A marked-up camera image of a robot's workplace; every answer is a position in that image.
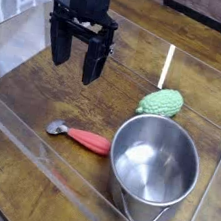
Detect green bumpy toy gourd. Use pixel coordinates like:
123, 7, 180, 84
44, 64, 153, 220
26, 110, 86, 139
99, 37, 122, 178
136, 89, 184, 117

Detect clear acrylic enclosure walls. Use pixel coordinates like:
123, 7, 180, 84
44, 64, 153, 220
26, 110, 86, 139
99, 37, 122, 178
0, 3, 221, 221

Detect orange handled metal spoon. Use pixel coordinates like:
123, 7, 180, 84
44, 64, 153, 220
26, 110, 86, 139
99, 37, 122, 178
46, 119, 111, 156

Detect stainless steel pot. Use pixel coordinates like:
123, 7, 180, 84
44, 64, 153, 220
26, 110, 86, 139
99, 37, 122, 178
109, 114, 200, 221

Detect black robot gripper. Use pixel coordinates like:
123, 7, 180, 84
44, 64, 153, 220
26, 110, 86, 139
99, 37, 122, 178
50, 0, 118, 85

